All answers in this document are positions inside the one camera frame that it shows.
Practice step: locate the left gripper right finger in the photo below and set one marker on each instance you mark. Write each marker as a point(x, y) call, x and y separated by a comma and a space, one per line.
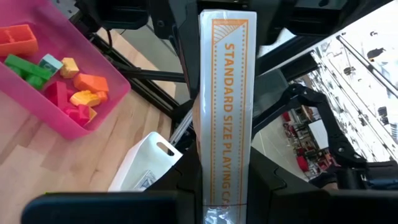
point(311, 208)

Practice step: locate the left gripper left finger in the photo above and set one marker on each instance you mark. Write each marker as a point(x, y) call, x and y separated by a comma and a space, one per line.
point(124, 208)

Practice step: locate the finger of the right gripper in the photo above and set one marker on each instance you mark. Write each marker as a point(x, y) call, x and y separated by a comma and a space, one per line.
point(264, 46)
point(188, 62)

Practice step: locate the tan wooden block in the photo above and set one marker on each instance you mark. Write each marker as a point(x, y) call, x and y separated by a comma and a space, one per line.
point(228, 109)

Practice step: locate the pink plastic tray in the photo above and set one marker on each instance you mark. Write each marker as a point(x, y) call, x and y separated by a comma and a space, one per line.
point(87, 46)

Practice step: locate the orange toy brick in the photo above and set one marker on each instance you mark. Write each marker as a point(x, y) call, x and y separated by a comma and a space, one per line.
point(90, 82)

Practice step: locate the small orange-yellow square brick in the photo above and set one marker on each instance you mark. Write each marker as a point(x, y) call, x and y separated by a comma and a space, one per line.
point(92, 113)

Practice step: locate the red two-stud brick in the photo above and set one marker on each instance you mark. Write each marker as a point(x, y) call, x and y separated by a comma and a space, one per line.
point(77, 114)
point(57, 93)

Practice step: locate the yellow toy brick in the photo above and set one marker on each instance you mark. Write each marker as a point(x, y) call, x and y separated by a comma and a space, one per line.
point(84, 98)

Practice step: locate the small yellow brick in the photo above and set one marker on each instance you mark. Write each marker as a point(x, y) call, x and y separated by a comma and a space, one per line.
point(69, 67)

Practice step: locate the mint toy brick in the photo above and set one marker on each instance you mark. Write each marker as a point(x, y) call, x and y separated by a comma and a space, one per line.
point(49, 63)

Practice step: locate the green two-stud brick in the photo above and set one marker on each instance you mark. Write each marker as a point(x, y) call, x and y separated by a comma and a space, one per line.
point(26, 70)

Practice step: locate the long orange hollow brick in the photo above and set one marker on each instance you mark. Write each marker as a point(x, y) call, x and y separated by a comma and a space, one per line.
point(17, 40)

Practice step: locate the white plastic bin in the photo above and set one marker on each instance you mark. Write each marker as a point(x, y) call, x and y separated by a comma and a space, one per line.
point(146, 155)

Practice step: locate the black aluminium table frame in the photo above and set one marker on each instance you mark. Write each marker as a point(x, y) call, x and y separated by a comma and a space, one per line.
point(149, 74)

